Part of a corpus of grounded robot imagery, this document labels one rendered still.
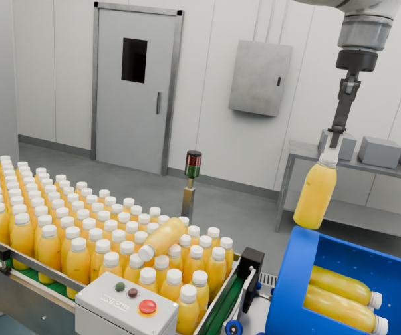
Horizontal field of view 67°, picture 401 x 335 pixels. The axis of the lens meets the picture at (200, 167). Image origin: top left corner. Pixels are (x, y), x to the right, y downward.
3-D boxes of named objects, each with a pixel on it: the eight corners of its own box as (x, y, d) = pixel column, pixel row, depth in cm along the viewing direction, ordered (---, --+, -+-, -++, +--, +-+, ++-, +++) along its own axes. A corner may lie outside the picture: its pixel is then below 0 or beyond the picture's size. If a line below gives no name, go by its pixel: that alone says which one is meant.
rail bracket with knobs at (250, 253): (253, 290, 103) (259, 265, 99) (233, 282, 105) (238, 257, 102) (260, 274, 111) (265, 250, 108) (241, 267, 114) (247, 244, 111)
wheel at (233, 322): (244, 324, 77) (245, 324, 79) (228, 316, 79) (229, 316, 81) (239, 342, 76) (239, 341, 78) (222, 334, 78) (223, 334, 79)
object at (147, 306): (149, 318, 61) (149, 314, 60) (135, 311, 62) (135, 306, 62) (159, 307, 64) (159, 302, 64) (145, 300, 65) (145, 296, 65)
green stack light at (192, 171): (195, 179, 122) (196, 167, 121) (181, 175, 125) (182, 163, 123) (201, 175, 128) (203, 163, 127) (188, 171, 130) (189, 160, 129)
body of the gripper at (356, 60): (382, 50, 57) (367, 100, 60) (377, 54, 65) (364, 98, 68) (339, 46, 60) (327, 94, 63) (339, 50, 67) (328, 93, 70)
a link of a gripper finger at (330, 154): (344, 132, 65) (344, 133, 65) (335, 163, 67) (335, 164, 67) (329, 129, 66) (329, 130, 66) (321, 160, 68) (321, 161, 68)
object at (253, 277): (243, 328, 83) (251, 291, 79) (235, 324, 84) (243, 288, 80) (253, 305, 92) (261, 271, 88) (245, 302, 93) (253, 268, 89)
